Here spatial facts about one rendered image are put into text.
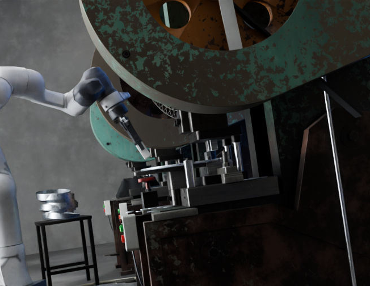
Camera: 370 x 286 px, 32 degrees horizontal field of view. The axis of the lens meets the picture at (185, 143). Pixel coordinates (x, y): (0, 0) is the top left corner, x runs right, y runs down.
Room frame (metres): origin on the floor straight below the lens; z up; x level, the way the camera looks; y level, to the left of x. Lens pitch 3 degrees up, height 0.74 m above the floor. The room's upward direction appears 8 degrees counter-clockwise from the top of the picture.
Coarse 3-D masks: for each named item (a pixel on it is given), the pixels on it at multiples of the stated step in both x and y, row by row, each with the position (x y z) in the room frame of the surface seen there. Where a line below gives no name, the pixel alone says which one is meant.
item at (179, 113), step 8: (176, 112) 2.27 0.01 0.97; (184, 112) 2.19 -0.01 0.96; (192, 112) 2.17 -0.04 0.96; (176, 120) 2.20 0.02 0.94; (184, 120) 2.19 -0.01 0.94; (192, 120) 2.17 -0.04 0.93; (200, 120) 2.17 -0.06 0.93; (208, 120) 2.18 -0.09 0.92; (216, 120) 2.18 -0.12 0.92; (224, 120) 2.19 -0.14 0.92; (184, 128) 2.19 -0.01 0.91; (192, 128) 2.17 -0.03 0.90; (200, 128) 2.17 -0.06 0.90; (208, 128) 2.18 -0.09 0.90; (216, 128) 2.18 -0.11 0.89
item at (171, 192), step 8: (168, 168) 2.16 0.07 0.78; (176, 168) 2.16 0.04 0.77; (168, 176) 2.22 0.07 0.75; (176, 176) 2.18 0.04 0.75; (184, 176) 2.19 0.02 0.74; (168, 184) 2.25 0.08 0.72; (176, 184) 2.18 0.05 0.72; (184, 184) 2.19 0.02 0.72; (176, 192) 2.18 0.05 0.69; (176, 200) 2.18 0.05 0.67
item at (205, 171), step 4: (228, 160) 2.18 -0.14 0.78; (208, 164) 2.17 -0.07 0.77; (212, 164) 2.18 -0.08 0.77; (216, 164) 2.18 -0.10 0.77; (220, 164) 2.18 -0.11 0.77; (232, 164) 2.19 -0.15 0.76; (200, 168) 2.32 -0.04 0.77; (204, 168) 2.23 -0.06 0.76; (208, 168) 2.17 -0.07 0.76; (212, 168) 2.18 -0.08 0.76; (216, 168) 2.18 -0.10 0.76; (204, 172) 2.24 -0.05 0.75; (208, 172) 2.17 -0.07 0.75; (212, 172) 2.18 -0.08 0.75; (216, 172) 2.18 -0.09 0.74
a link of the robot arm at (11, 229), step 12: (0, 180) 2.08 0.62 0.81; (12, 180) 2.18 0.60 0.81; (0, 192) 2.07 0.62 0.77; (12, 192) 2.11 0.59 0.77; (0, 204) 2.10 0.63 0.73; (12, 204) 2.14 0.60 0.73; (0, 216) 2.13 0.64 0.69; (12, 216) 2.15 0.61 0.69; (0, 228) 2.14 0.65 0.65; (12, 228) 2.16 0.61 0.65; (0, 240) 2.14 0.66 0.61; (12, 240) 2.15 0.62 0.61
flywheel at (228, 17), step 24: (144, 0) 1.83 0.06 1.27; (168, 0) 1.86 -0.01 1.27; (192, 0) 1.85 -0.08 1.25; (216, 0) 1.86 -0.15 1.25; (240, 0) 1.87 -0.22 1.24; (264, 0) 1.88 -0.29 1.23; (288, 0) 1.89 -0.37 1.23; (192, 24) 1.85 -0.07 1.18; (216, 24) 1.86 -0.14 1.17; (240, 24) 1.87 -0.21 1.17; (216, 48) 1.86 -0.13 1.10; (240, 48) 1.82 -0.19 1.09
